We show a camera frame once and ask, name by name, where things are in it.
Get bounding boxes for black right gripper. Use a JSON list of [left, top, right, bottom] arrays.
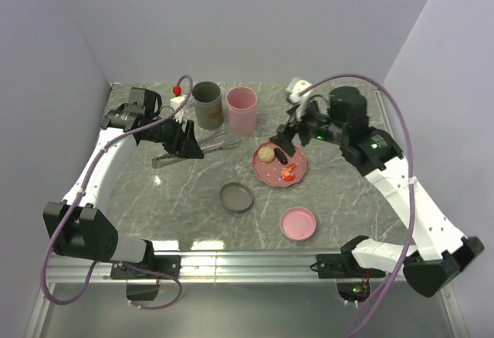
[[269, 97, 347, 157]]

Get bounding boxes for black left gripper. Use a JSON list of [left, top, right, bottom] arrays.
[[143, 113, 205, 159]]

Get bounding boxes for black sea cucumber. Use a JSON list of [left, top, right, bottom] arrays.
[[273, 147, 288, 165]]

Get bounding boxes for round steamed bun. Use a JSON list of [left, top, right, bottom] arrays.
[[257, 146, 275, 163]]

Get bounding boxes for metal tongs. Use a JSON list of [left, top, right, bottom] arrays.
[[151, 130, 241, 169]]

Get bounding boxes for red shrimp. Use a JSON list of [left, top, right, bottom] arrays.
[[280, 163, 297, 181]]

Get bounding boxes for grey round lid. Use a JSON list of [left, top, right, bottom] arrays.
[[219, 182, 254, 213]]

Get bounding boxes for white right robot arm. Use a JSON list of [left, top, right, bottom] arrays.
[[270, 81, 484, 297]]

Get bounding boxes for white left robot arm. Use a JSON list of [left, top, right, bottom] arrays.
[[43, 88, 204, 278]]

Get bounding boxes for grey lunch box cup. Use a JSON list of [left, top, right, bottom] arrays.
[[192, 81, 224, 130]]

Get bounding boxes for pink lunch box cup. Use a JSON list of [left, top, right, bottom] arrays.
[[226, 86, 258, 137]]

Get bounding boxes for pink dotted plate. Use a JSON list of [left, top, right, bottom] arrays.
[[251, 141, 308, 188]]

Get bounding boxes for pink round lid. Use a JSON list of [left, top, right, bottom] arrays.
[[279, 207, 317, 242]]

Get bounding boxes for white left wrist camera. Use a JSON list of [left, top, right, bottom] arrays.
[[169, 85, 192, 123]]

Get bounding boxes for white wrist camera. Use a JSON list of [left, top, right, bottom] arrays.
[[169, 85, 192, 123], [286, 77, 312, 111]]

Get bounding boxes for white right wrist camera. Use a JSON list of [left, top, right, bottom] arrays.
[[286, 77, 312, 111]]

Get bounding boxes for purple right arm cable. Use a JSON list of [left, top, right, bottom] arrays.
[[300, 73, 417, 338]]

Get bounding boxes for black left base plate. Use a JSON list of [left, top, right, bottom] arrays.
[[110, 255, 181, 280]]

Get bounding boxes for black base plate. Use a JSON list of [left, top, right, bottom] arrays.
[[110, 255, 181, 280], [310, 253, 386, 279]]

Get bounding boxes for aluminium mounting rail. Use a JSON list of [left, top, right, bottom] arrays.
[[42, 249, 410, 286]]

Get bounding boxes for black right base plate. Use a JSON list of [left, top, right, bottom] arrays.
[[310, 253, 386, 279]]

